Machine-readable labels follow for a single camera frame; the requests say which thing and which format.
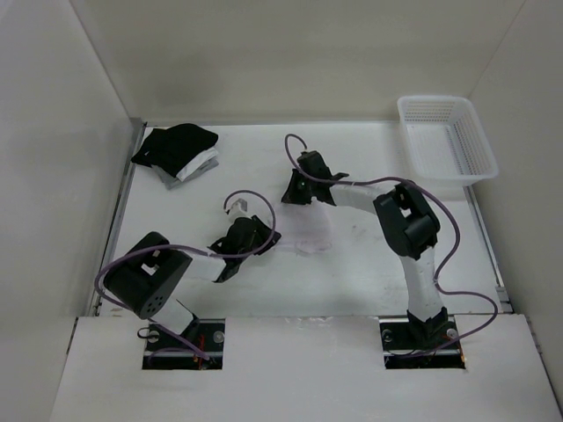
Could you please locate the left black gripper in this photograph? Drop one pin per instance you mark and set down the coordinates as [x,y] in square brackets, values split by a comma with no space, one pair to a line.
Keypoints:
[265,234]

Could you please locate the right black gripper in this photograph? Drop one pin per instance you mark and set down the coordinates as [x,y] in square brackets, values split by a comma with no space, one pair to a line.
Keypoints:
[292,195]

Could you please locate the white tank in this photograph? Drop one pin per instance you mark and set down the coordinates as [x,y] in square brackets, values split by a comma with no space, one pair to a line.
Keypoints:
[304,229]
[197,162]

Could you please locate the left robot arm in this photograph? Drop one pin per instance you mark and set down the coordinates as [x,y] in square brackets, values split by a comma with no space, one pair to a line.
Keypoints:
[145,282]

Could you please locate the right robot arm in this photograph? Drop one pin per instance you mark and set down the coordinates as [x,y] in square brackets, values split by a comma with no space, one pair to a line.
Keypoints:
[409,225]

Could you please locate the white folded tank top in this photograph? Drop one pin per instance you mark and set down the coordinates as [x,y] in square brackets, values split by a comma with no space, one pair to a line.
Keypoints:
[197,162]

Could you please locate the grey folded tank top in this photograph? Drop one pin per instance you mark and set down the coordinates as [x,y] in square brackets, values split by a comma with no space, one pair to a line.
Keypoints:
[171,182]

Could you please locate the black folded tank top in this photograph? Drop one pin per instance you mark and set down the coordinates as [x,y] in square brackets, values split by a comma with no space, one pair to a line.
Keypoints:
[172,148]

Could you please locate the white plastic basket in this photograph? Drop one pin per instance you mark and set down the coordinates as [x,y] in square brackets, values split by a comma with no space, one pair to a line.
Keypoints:
[444,140]

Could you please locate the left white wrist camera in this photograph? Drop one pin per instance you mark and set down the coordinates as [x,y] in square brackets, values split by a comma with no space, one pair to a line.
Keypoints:
[238,209]

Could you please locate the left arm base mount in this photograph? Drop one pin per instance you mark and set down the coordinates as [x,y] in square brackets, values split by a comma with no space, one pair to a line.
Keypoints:
[164,352]

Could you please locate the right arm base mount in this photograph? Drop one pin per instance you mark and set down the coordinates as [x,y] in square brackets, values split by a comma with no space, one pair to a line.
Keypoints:
[402,351]

